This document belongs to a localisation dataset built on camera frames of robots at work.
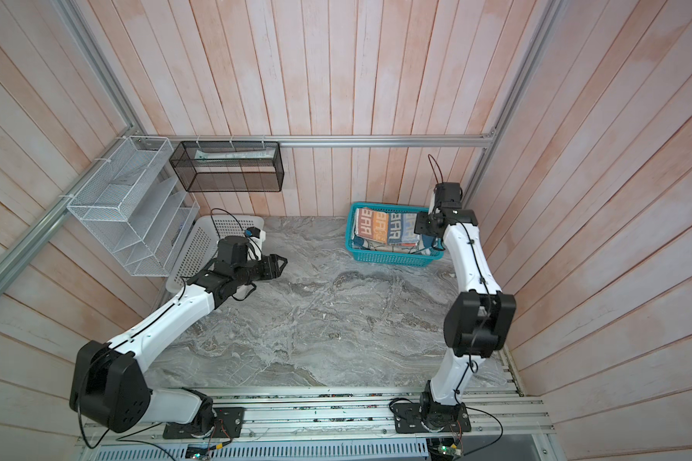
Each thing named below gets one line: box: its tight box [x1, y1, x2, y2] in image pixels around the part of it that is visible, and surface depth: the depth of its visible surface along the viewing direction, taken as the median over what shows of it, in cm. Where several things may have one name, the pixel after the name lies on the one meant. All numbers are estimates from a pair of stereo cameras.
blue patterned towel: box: [387, 225, 421, 244], surface depth 107 cm
